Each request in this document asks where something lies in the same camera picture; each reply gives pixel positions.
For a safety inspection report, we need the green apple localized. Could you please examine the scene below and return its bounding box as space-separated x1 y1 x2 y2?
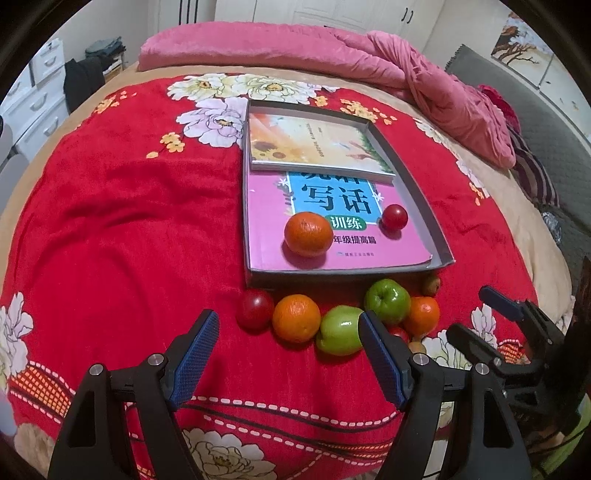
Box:
315 305 368 357
364 279 411 326

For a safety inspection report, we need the large orange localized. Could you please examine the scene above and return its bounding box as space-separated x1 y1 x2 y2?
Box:
272 294 321 343
283 211 334 258

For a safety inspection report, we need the striped pillow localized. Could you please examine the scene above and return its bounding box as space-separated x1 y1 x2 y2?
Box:
508 129 559 208

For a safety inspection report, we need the red floral blanket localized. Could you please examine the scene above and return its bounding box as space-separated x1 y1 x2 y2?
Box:
0 76 550 480

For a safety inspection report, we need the pink cover book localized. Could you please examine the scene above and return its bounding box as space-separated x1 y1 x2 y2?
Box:
247 168 432 273

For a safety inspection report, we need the sunflower cover book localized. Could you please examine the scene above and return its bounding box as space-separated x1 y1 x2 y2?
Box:
247 113 397 185

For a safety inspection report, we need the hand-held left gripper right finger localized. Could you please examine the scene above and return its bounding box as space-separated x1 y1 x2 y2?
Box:
358 310 534 480

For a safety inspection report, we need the white wardrobe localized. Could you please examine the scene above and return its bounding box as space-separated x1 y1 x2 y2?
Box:
175 0 444 47

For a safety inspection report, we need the red pillow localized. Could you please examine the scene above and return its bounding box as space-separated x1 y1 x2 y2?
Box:
478 84 520 132

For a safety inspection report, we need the tree wall painting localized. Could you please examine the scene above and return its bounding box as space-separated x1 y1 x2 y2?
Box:
490 11 561 86

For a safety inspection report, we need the grey quilted headboard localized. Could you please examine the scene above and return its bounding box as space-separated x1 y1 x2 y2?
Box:
445 44 591 296

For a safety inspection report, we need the small orange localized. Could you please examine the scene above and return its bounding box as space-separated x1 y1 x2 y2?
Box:
405 296 441 337

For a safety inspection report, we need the black garment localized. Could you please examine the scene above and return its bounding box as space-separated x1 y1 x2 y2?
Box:
62 58 106 114

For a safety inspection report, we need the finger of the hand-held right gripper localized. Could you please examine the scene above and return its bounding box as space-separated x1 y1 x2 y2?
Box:
445 323 543 376
479 285 566 352

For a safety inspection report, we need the shelf with folded clothes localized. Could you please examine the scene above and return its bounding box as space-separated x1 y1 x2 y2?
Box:
85 39 125 77

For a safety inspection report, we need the pink duvet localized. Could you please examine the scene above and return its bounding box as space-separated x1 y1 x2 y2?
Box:
137 22 517 169

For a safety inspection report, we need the grey cardboard box tray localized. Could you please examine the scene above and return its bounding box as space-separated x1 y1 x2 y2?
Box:
241 99 455 289

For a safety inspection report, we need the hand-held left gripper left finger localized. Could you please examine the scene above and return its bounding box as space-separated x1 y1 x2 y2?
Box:
47 309 221 480

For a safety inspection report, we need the white drawer cabinet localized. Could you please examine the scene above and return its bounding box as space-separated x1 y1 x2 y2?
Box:
0 39 70 162

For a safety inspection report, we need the beige bed sheet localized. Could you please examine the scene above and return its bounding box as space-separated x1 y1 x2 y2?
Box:
0 60 578 480

